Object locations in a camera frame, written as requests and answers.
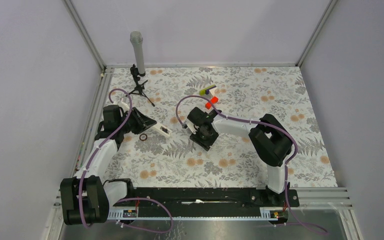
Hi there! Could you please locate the white remote control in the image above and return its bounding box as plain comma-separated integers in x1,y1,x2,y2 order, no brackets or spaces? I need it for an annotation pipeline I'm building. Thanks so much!
151,122,172,138

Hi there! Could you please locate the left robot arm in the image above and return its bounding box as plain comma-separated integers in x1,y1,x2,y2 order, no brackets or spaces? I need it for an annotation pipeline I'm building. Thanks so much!
60,104,157,228

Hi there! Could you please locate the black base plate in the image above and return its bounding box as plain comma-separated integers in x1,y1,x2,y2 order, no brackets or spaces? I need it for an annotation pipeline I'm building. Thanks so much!
112,187,300,213

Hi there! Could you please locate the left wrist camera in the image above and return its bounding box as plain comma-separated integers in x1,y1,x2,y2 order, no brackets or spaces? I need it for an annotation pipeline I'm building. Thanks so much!
117,98,132,115

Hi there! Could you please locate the grey microphone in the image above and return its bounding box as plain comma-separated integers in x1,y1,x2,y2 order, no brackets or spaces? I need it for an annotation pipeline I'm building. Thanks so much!
130,31,146,77

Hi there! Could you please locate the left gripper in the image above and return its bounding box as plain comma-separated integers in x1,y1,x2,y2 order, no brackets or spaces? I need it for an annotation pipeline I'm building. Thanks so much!
117,107,156,135

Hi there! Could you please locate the red orange block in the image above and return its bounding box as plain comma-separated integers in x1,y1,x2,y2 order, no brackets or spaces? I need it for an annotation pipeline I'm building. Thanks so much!
205,96,219,110

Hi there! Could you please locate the floral patterned mat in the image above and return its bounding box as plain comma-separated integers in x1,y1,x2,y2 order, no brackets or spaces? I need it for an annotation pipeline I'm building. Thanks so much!
103,67,337,188

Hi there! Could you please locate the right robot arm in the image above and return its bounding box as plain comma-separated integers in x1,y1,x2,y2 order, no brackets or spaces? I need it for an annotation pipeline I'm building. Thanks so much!
186,107,294,206

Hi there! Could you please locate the white slotted cable duct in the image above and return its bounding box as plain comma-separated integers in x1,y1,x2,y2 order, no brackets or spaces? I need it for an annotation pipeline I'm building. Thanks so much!
107,205,289,222

